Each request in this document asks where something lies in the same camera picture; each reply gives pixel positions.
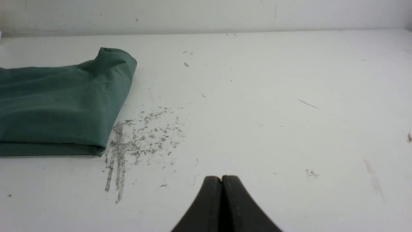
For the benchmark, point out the green long-sleeved shirt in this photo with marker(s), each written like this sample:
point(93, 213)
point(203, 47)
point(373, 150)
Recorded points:
point(62, 111)

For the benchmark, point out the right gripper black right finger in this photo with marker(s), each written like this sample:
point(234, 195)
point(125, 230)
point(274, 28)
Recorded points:
point(239, 212)

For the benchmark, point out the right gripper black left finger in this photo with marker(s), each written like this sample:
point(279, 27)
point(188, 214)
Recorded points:
point(203, 214)

